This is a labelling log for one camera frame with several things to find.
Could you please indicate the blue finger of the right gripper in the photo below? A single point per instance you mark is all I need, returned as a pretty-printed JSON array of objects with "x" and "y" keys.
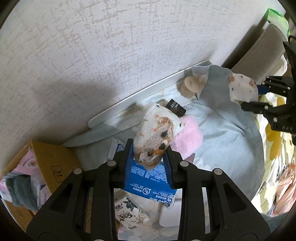
[{"x": 262, "y": 89}]

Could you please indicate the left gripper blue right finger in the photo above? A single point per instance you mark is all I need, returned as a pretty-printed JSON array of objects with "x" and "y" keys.
[{"x": 167, "y": 166}]

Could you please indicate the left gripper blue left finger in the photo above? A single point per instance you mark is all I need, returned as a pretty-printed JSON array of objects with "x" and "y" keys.
[{"x": 128, "y": 160}]

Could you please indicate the white patterned sock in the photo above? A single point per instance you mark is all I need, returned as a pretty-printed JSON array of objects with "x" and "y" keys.
[
  {"x": 242, "y": 89},
  {"x": 157, "y": 130}
]

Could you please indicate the pink fluffy sock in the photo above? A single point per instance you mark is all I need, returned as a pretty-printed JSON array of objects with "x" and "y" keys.
[{"x": 189, "y": 139}]

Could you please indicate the blue wet wipes pack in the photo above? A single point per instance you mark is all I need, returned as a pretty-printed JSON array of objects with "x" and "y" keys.
[{"x": 147, "y": 184}]

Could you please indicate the black KANS cream jar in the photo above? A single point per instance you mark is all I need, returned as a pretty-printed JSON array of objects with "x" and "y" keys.
[{"x": 175, "y": 108}]

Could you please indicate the white rounded plastic case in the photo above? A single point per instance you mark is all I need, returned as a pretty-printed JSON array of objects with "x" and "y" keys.
[{"x": 170, "y": 214}]

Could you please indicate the floral tissue packet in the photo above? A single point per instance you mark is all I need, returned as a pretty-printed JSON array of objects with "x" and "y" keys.
[{"x": 128, "y": 213}]

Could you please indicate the beige cream jar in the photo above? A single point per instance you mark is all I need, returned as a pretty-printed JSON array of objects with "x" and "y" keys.
[{"x": 190, "y": 87}]

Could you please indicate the dark grey fluffy cloth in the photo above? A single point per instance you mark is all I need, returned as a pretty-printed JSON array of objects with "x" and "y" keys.
[{"x": 21, "y": 194}]

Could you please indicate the yellow floral bedsheet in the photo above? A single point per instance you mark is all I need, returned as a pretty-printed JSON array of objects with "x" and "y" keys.
[{"x": 276, "y": 194}]

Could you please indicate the floral grey blue cloth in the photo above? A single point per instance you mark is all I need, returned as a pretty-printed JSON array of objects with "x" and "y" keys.
[{"x": 92, "y": 149}]

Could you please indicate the white table tray edge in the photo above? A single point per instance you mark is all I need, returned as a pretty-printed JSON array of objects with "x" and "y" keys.
[{"x": 142, "y": 94}]

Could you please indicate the light blue towel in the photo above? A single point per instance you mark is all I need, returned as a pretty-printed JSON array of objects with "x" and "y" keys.
[{"x": 231, "y": 139}]

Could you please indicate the green plastic bag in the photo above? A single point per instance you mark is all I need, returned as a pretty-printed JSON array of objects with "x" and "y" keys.
[{"x": 276, "y": 18}]

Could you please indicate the cardboard box with pink flaps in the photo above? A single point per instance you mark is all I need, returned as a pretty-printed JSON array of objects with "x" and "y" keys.
[{"x": 32, "y": 176}]

